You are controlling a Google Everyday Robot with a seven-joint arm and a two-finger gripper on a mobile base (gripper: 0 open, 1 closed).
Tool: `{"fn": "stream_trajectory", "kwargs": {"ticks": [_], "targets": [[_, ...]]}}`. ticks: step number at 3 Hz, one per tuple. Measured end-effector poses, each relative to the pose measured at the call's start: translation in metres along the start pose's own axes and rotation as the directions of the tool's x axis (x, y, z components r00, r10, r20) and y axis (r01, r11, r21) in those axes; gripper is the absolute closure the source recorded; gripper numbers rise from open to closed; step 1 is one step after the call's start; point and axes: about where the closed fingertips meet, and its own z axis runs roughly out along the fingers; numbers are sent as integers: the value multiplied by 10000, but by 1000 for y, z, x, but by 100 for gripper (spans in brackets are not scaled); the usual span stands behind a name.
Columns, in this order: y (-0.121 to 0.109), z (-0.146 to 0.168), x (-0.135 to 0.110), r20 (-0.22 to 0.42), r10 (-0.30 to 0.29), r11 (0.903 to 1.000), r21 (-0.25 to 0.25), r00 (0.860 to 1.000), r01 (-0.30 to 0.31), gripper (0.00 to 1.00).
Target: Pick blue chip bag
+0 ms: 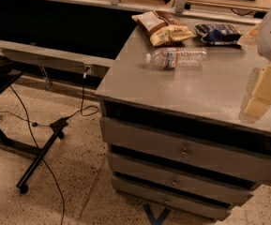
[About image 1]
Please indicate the blue chip bag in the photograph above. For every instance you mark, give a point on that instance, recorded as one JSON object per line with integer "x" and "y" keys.
{"x": 217, "y": 33}

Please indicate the brown and yellow snack bag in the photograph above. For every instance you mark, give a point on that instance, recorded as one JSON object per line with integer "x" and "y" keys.
{"x": 162, "y": 28}

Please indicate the grey drawer cabinet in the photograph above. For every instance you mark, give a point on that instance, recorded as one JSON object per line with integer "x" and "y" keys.
{"x": 203, "y": 104}

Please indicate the top grey drawer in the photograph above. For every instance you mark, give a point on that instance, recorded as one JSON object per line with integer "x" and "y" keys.
{"x": 215, "y": 158}

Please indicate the grey drawer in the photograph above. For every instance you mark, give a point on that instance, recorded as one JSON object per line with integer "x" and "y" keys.
{"x": 168, "y": 199}
{"x": 215, "y": 158}
{"x": 212, "y": 191}

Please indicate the clear plastic water bottle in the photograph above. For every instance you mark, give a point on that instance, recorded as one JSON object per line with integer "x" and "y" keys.
{"x": 177, "y": 57}

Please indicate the bottom grey drawer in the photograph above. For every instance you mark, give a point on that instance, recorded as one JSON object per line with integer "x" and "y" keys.
{"x": 168, "y": 199}

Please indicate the middle grey drawer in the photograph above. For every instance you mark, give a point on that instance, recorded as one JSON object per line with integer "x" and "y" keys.
{"x": 212, "y": 191}

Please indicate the long grey bench shelf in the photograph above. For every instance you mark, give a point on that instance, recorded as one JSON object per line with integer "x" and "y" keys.
{"x": 50, "y": 58}

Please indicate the black rolling stand frame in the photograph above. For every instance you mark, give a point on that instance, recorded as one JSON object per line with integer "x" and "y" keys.
{"x": 20, "y": 140}

